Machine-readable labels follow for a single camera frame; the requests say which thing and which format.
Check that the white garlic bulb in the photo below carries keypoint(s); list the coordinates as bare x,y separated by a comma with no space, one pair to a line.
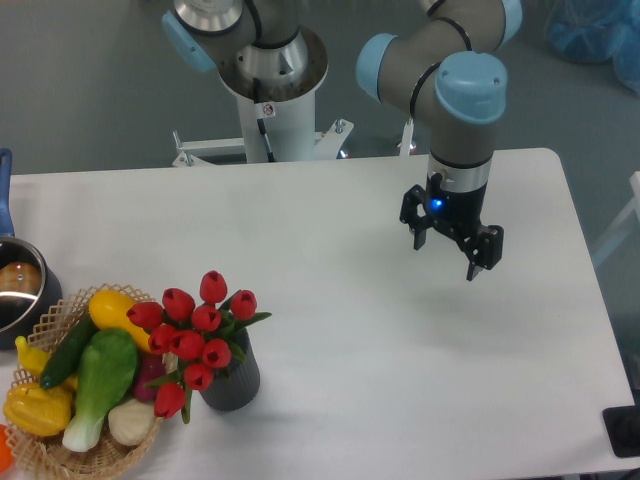
131,421

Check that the red tulip bouquet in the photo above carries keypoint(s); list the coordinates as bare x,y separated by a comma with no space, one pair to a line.
199,334

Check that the black device at table edge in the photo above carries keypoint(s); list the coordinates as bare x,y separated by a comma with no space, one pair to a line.
622,426

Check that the woven wicker basket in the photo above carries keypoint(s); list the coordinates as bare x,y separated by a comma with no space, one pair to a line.
46,457

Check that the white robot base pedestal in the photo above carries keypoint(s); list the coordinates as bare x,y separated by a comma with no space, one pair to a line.
275,92

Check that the yellow bell pepper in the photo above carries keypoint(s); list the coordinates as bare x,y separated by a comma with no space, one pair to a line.
38,411

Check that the purple red onion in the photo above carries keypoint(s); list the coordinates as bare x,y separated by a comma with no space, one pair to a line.
150,368

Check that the yellow banana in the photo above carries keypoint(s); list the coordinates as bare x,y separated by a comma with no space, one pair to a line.
32,357

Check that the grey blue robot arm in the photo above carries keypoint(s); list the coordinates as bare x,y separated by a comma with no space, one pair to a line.
444,76

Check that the white frame at right edge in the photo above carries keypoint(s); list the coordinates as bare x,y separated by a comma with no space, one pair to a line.
619,228

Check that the green bok choy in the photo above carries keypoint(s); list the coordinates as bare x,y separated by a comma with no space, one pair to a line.
106,371

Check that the dark grey ribbed vase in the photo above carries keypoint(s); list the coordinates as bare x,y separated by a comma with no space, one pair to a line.
232,392

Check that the yellow squash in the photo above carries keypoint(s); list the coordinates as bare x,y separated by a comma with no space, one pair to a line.
108,309

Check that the blue plastic bag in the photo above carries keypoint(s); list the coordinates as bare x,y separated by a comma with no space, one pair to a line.
597,32

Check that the green cucumber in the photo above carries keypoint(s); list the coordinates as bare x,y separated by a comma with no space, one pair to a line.
73,344

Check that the orange fruit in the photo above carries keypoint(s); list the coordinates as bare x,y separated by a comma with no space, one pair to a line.
6,457

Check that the dark pot with blue handle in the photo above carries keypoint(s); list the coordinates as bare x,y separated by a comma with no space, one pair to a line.
28,285

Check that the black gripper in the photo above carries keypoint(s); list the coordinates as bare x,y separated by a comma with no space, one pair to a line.
457,216

